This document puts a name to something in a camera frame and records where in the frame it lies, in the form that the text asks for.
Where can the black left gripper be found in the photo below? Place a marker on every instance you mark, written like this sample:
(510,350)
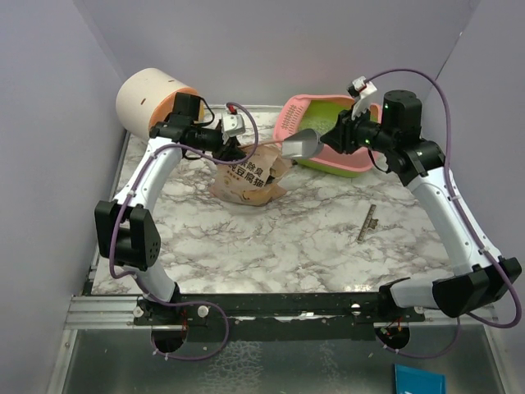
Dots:
(230,151)

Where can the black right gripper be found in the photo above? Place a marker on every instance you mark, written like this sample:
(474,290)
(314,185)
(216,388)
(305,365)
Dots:
(340,138)

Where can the metal litter scoop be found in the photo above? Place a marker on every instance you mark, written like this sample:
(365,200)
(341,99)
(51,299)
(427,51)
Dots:
(304,144)

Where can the cat litter paper bag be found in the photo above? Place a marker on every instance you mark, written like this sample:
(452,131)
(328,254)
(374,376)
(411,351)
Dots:
(254,182)

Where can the metal ruler bag clip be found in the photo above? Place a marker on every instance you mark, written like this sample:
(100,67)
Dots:
(369,223)

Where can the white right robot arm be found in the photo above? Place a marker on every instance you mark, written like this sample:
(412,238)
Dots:
(481,275)

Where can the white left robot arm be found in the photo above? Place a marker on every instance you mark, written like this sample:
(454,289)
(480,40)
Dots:
(127,235)

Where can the green cat litter granules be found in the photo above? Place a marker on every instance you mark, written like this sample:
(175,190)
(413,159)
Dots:
(319,121)

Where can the pink green litter box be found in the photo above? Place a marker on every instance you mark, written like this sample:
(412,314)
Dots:
(328,160)

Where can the cream round cat scratcher drum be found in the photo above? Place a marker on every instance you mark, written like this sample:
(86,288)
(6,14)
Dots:
(146,98)

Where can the blue card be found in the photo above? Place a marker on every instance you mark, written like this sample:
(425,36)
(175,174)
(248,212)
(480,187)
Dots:
(416,381)

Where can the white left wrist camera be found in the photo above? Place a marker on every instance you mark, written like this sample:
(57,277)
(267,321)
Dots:
(232,123)

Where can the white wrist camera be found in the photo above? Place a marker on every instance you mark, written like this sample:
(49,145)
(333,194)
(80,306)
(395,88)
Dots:
(232,123)
(361,91)

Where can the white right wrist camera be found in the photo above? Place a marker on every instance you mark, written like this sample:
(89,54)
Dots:
(361,91)

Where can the aluminium extrusion frame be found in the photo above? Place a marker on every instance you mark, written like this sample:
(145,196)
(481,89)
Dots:
(117,312)

